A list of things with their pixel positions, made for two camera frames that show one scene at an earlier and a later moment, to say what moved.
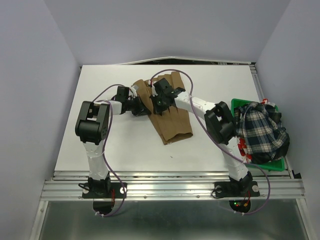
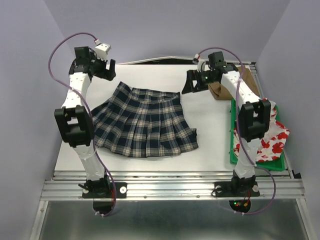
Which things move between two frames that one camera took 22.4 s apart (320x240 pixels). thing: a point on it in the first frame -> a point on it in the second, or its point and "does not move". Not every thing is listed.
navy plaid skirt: [261, 127] -> [140, 123]
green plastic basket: [276, 165] does not move
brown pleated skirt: [172, 125] -> [217, 93]
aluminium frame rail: [273, 184] does not move
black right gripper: [156, 109] -> [193, 75]
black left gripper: [141, 109] -> [107, 74]
